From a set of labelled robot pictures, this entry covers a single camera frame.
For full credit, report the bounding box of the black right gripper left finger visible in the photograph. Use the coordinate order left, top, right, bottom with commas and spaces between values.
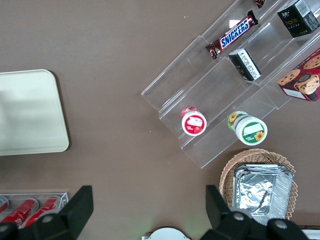
0, 184, 94, 240

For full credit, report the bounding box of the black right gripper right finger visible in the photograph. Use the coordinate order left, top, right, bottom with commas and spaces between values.
201, 184, 313, 240

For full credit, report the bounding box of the aluminium foil tray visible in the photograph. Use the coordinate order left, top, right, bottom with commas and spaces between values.
232, 163, 293, 226

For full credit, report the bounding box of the light wicker basket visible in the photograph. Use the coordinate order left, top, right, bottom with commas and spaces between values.
219, 148, 299, 227

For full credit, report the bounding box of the white snack tray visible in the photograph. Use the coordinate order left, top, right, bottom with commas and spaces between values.
298, 226, 320, 240

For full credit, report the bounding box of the beige plastic tray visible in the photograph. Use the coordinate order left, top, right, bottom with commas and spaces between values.
0, 69, 70, 156

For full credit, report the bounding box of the clear acrylic bottle rack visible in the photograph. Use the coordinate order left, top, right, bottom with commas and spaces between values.
0, 191, 70, 230

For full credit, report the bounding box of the green lid yogurt cup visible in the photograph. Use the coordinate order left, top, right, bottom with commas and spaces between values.
227, 110, 269, 146

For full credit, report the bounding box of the red lid yogurt cup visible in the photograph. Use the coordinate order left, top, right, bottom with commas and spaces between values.
180, 105, 208, 137

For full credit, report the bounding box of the clear acrylic stepped stand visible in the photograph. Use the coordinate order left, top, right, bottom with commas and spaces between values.
140, 0, 320, 170

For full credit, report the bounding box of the small black carton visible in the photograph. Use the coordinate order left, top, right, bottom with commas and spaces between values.
228, 48, 262, 82
276, 0, 320, 38

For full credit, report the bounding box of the red chocolate cookie box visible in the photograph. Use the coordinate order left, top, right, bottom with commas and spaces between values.
277, 51, 320, 103

